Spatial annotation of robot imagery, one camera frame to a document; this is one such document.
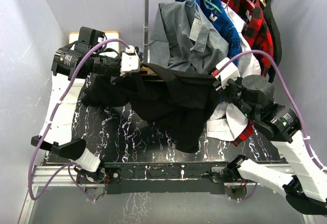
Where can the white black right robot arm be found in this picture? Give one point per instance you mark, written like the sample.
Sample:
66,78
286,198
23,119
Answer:
305,188

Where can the blue plaid shirt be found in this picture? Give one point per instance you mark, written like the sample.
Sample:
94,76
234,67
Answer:
216,14

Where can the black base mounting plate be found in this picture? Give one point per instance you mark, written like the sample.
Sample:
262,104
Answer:
165,177

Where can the black hanging jacket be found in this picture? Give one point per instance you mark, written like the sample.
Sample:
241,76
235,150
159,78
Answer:
274,31

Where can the aluminium frame rail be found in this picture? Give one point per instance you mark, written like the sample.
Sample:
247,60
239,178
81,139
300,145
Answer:
63,202

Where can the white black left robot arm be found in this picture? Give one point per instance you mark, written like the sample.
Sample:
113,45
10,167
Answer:
71,65

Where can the blue stapler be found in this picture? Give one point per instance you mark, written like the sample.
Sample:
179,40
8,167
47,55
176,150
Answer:
139,52

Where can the pink hanger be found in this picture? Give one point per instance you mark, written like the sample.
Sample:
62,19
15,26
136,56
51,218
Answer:
233,5

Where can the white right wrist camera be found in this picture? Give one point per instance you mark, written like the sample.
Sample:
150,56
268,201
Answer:
229,72

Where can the whiteboard with yellow frame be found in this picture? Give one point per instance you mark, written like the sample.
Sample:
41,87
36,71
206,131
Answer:
73,36

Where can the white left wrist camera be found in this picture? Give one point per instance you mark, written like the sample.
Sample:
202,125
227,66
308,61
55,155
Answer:
130,62

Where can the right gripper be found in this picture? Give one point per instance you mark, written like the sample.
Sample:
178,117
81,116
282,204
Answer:
232,83

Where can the grey shirt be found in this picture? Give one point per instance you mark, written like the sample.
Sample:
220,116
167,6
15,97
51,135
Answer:
184,39

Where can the light blue hanger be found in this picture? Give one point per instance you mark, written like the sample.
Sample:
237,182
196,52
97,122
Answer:
194,5

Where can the red black plaid shirt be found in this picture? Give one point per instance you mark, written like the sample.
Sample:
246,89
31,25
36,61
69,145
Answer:
256,32

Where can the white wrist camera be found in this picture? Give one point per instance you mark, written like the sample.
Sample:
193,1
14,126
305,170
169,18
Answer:
229,72
130,62

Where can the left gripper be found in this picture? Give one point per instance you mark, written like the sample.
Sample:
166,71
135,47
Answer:
118,56

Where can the yellow clothes hanger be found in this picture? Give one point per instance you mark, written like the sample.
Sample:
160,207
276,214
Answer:
149,75

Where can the white shirt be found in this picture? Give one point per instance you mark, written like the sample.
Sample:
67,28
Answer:
227,123

